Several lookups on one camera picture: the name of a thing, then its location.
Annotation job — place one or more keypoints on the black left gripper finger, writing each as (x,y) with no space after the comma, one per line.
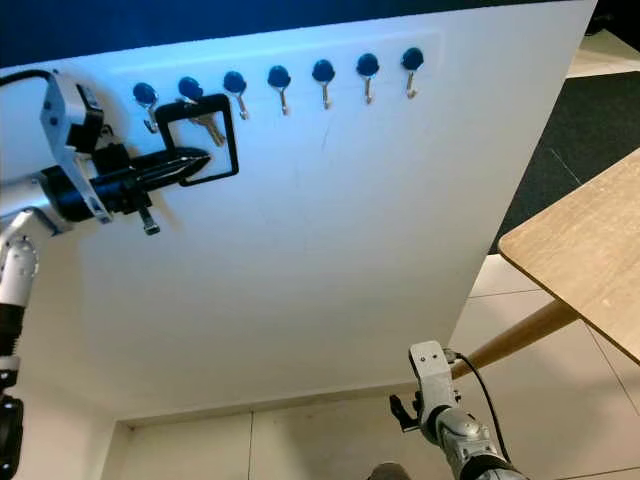
(168,178)
(175,161)

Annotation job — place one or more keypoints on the blue magnetic metal hook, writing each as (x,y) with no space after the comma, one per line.
(323,70)
(367,64)
(279,76)
(145,94)
(234,82)
(190,88)
(411,58)

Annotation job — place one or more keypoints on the white partition board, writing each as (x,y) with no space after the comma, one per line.
(310,260)

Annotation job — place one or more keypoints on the wooden dining table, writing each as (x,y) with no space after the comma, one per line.
(590,240)

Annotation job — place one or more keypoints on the dark textured floor mat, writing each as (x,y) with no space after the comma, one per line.
(580,130)

